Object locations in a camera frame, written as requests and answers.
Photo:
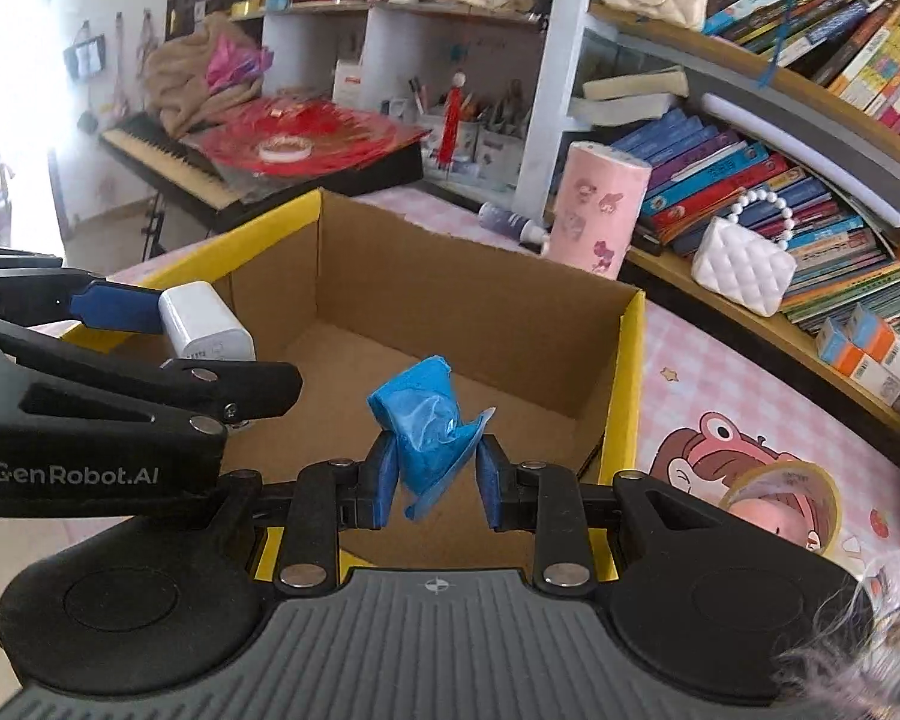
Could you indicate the yellow cardboard box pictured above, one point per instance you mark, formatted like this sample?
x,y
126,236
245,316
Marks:
x,y
353,294

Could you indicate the pink cartoon cylinder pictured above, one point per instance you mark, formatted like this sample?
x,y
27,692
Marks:
x,y
597,205

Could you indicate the white quilted handbag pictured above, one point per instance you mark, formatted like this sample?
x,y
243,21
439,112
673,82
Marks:
x,y
743,266

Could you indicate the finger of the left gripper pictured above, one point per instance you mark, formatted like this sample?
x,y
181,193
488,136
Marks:
x,y
36,289
229,391

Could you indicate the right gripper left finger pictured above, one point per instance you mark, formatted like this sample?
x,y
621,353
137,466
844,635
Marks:
x,y
329,498

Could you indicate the white power adapter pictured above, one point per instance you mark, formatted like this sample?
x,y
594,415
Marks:
x,y
200,325

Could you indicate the orange blue box upper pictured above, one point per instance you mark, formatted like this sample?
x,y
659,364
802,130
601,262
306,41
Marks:
x,y
875,337

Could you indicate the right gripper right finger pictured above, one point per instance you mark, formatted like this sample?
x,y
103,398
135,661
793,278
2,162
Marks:
x,y
544,500

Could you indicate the blue plastic bag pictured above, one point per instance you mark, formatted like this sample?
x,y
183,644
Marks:
x,y
420,408

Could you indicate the orange blue box lower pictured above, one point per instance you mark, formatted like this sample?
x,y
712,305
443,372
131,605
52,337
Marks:
x,y
838,352

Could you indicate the small glue bottle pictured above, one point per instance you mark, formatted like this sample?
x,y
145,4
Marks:
x,y
517,228

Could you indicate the red figurine pen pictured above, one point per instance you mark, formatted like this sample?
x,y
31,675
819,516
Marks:
x,y
451,121

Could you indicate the white bookshelf unit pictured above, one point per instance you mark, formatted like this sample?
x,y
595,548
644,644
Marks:
x,y
394,43

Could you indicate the keyboard piano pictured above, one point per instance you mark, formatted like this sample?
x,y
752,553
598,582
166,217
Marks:
x,y
222,201

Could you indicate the pink chick plush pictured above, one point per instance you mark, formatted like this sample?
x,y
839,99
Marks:
x,y
779,519

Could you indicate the orange blue box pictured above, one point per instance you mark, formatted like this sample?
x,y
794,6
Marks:
x,y
838,352
875,337

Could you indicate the row of leaning books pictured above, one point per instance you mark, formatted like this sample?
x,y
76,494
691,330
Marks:
x,y
704,170

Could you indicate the yellow tape roll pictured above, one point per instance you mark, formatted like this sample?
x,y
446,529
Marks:
x,y
802,485

